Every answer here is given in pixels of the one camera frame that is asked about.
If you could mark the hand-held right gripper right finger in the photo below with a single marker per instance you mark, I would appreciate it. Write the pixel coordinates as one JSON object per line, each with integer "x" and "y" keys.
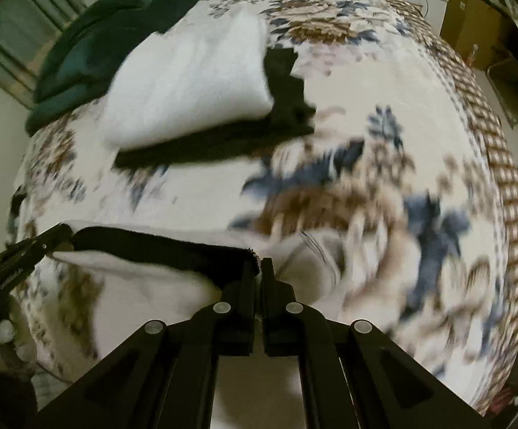
{"x": 273, "y": 297}

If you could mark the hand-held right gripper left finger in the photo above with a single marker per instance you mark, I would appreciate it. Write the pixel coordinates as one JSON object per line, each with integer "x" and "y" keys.
{"x": 244, "y": 297}

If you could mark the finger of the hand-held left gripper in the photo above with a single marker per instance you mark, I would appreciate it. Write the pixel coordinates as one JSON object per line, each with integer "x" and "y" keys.
{"x": 46, "y": 240}

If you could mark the white garment with black trim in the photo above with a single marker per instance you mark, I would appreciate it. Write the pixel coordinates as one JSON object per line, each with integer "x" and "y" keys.
{"x": 151, "y": 297}

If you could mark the black folded cloth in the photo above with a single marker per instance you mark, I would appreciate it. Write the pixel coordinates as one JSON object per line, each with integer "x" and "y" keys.
{"x": 285, "y": 111}

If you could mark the dark green folded cloth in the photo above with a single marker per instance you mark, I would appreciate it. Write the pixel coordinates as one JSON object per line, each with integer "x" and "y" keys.
{"x": 93, "y": 44}

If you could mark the white folded cloth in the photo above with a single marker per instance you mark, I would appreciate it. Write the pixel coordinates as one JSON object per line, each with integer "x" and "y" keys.
{"x": 192, "y": 85}

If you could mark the floral printed blanket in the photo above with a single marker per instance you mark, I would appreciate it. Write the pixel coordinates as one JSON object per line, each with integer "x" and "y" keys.
{"x": 388, "y": 111}

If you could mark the grey curtain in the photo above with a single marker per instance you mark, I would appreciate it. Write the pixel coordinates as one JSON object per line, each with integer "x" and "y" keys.
{"x": 13, "y": 22}

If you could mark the brown cardboard box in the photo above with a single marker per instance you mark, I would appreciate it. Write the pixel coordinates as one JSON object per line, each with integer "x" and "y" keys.
{"x": 469, "y": 18}

